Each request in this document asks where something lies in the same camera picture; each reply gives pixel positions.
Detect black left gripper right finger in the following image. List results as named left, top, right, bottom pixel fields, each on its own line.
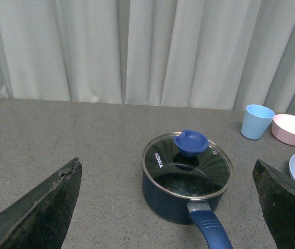
left=252, top=160, right=295, bottom=248

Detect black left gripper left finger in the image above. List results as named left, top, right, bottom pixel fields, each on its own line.
left=0, top=158, right=82, bottom=248

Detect glass lid blue knob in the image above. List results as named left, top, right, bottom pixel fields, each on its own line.
left=142, top=132, right=234, bottom=201

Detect pink bowl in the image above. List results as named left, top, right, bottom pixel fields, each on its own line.
left=272, top=114, right=295, bottom=146

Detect light blue cup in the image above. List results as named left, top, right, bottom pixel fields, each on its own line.
left=241, top=104, right=275, bottom=140

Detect dark blue saucepan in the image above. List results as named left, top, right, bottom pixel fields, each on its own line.
left=142, top=169, right=233, bottom=248

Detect white curtain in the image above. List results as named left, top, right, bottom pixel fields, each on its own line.
left=0, top=1, right=295, bottom=113

